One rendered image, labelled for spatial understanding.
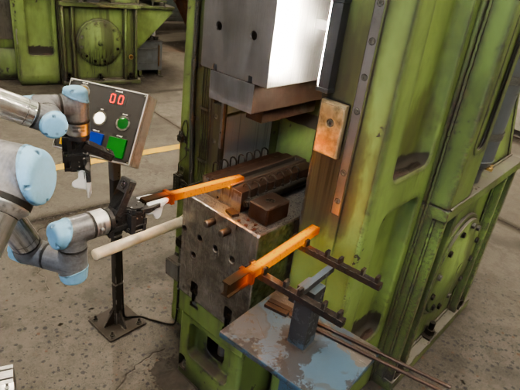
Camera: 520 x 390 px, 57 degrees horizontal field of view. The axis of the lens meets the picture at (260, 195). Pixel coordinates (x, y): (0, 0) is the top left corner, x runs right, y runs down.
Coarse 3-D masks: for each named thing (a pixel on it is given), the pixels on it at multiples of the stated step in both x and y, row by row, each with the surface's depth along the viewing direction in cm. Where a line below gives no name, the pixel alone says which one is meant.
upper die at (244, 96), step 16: (224, 80) 155; (240, 80) 151; (224, 96) 157; (240, 96) 152; (256, 96) 150; (272, 96) 156; (288, 96) 162; (304, 96) 169; (320, 96) 176; (256, 112) 153
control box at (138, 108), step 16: (80, 80) 187; (96, 96) 185; (112, 96) 184; (128, 96) 183; (144, 96) 181; (96, 112) 184; (112, 112) 183; (128, 112) 182; (144, 112) 181; (96, 128) 184; (112, 128) 183; (128, 128) 181; (144, 128) 184; (128, 144) 181; (144, 144) 187; (112, 160) 182; (128, 160) 180
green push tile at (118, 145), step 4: (112, 136) 182; (108, 140) 182; (112, 140) 181; (116, 140) 181; (120, 140) 181; (124, 140) 180; (108, 144) 182; (112, 144) 181; (116, 144) 181; (120, 144) 181; (124, 144) 180; (108, 148) 181; (112, 148) 181; (116, 148) 181; (120, 148) 180; (124, 148) 180; (116, 152) 181; (120, 152) 180; (124, 152) 181; (116, 156) 180; (120, 156) 180
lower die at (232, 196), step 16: (256, 160) 193; (272, 160) 193; (304, 160) 194; (208, 176) 175; (224, 176) 174; (256, 176) 175; (272, 176) 179; (288, 176) 181; (304, 176) 190; (208, 192) 176; (224, 192) 170; (240, 192) 165; (256, 192) 170; (288, 192) 186; (240, 208) 167
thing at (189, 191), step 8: (232, 176) 170; (240, 176) 171; (200, 184) 159; (208, 184) 160; (216, 184) 162; (224, 184) 165; (168, 192) 149; (176, 192) 151; (184, 192) 152; (192, 192) 155; (200, 192) 158; (144, 200) 142; (152, 200) 143
